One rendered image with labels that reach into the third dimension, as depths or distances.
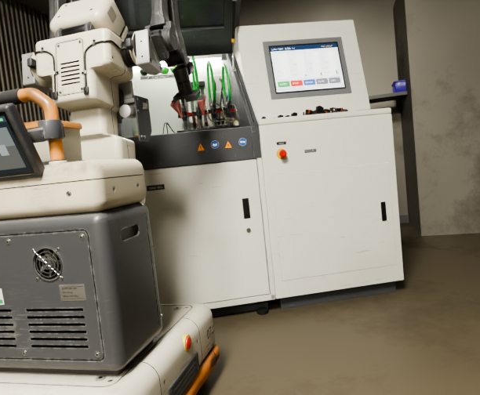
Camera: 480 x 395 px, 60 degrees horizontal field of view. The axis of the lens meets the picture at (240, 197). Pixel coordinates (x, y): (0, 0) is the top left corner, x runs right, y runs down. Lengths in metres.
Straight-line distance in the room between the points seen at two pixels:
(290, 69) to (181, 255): 1.20
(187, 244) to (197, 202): 0.21
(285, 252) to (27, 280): 1.30
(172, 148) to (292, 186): 0.62
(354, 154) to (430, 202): 1.77
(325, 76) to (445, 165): 1.72
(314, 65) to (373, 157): 0.64
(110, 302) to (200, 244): 1.05
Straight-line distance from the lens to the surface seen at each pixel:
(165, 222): 2.03
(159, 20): 1.61
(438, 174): 3.86
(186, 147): 2.01
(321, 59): 2.52
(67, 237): 1.06
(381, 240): 2.28
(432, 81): 3.89
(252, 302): 2.22
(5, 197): 1.16
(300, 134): 2.10
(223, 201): 2.02
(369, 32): 4.70
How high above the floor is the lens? 0.76
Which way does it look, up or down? 4 degrees down
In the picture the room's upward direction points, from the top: 6 degrees counter-clockwise
